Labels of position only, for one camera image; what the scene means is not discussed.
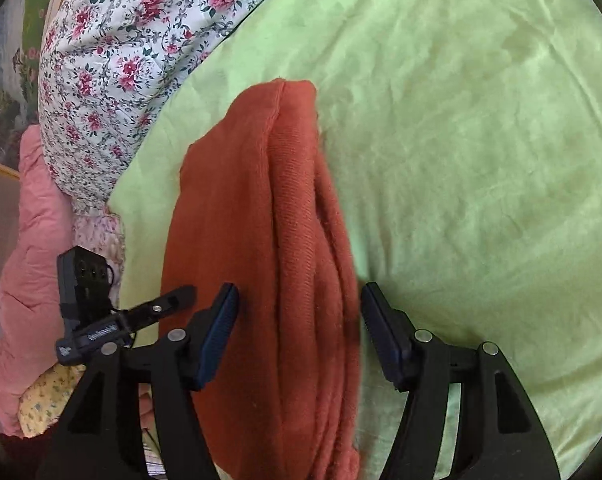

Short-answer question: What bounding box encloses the plaid cloth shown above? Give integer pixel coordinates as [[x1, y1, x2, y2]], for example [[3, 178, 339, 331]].
[[141, 430, 171, 480]]

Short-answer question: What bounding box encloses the yellow printed cloth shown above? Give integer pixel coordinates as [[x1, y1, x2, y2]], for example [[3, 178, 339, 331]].
[[18, 362, 88, 437]]

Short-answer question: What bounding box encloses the white red-flowered quilt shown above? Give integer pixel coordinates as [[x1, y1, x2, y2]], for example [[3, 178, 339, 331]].
[[38, 0, 324, 212]]

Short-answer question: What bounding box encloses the framed landscape picture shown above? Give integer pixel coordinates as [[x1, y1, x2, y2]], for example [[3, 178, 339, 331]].
[[0, 0, 82, 182]]

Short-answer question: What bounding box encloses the light green bed sheet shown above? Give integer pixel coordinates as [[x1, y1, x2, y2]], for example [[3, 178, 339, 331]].
[[106, 0, 602, 480]]

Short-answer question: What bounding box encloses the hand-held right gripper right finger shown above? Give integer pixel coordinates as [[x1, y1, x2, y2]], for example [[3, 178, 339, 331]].
[[360, 282, 562, 480]]

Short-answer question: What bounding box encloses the pale lilac floral cloth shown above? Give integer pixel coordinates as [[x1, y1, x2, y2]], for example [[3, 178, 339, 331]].
[[74, 211, 128, 292]]

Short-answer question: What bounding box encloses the orange knit sweater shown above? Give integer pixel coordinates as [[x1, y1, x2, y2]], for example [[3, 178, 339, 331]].
[[160, 79, 365, 480]]

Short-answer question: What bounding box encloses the pink padded blanket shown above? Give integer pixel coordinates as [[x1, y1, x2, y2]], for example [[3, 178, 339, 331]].
[[0, 125, 127, 436]]

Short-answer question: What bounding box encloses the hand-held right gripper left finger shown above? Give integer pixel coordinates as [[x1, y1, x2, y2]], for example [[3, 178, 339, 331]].
[[36, 282, 240, 480]]

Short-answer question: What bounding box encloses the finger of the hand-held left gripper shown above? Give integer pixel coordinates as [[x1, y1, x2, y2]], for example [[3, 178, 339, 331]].
[[115, 285, 198, 332]]

